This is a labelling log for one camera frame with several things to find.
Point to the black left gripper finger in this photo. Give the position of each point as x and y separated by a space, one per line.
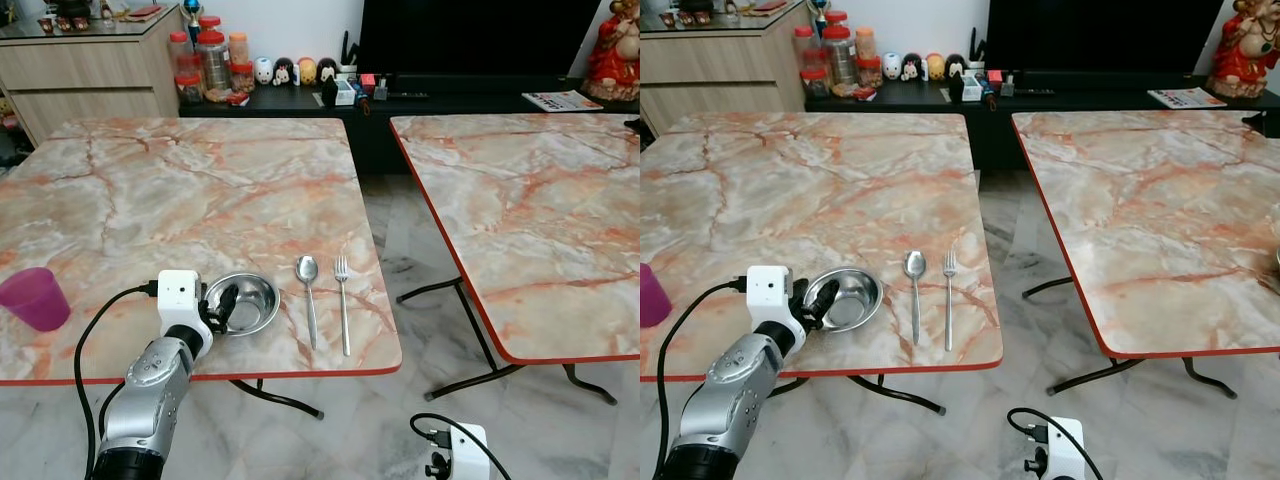
816 318
828 292
220 322
229 297

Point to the round stainless steel bowl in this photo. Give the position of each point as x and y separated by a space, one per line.
256 305
860 300

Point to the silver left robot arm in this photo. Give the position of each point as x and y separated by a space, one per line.
150 390
735 385

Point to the stainless steel spoon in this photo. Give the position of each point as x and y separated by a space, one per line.
915 263
306 268

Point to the stainless steel fork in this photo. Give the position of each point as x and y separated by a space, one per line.
949 270
341 275

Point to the purple plastic cup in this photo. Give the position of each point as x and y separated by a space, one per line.
35 300
652 296

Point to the small jar red lid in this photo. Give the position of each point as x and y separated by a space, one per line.
190 88
241 78
815 83
869 73

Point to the white round doll figurine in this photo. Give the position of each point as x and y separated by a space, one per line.
263 71
892 67

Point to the black white doll figurine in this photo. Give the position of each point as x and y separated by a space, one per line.
912 68
284 72

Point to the large clear jar red lid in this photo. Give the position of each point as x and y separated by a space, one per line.
213 65
840 60

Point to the small white box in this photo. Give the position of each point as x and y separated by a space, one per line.
972 88
346 93

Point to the yellow round doll figurine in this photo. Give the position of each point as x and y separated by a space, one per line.
307 71
935 67

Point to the orange snack jar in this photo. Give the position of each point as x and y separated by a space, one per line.
239 50
866 44

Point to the black round doll figurine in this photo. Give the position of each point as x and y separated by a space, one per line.
327 68
956 65

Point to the small red box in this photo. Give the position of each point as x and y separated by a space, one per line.
368 82
994 78

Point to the black remote control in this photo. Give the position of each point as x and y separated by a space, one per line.
1035 91
409 95

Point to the tall jar red lid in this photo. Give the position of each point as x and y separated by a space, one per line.
837 18
210 23

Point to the blue gold trophy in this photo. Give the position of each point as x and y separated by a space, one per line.
819 15
192 20

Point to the red laughing Buddha statue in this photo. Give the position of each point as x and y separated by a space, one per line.
615 60
1245 55

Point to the white red printed magazine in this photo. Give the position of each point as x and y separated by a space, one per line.
562 101
1187 97

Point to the black flat screen television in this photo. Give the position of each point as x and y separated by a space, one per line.
480 35
1100 33

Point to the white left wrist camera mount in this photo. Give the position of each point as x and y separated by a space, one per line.
770 292
180 296

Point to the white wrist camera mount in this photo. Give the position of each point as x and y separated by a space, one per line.
770 292
180 296
473 455
1067 450

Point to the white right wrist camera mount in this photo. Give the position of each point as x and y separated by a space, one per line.
473 455
1067 450

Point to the black metal table leg frame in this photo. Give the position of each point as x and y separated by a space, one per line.
1090 377
280 400
480 330
900 395

